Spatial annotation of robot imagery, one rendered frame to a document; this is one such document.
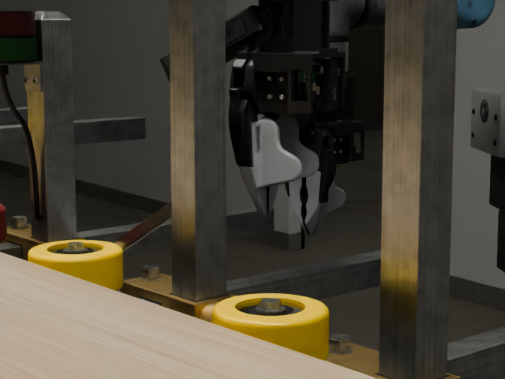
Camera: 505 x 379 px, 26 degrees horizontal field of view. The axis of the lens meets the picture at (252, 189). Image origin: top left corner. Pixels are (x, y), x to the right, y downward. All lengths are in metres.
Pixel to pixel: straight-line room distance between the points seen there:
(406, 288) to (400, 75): 0.15
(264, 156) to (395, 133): 0.25
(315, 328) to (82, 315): 0.16
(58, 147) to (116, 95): 5.38
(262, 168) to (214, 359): 0.37
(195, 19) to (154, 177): 5.29
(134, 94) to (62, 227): 5.19
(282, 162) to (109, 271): 0.19
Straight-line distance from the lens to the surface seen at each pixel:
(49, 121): 1.14
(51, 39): 1.14
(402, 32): 0.75
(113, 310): 0.77
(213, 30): 0.94
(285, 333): 0.71
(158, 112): 6.12
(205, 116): 0.94
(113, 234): 1.25
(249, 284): 1.05
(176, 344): 0.69
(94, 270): 0.91
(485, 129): 1.64
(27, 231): 1.22
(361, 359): 0.84
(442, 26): 0.76
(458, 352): 0.90
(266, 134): 0.99
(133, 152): 6.39
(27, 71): 1.16
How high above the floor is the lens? 1.10
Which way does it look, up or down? 9 degrees down
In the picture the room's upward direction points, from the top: straight up
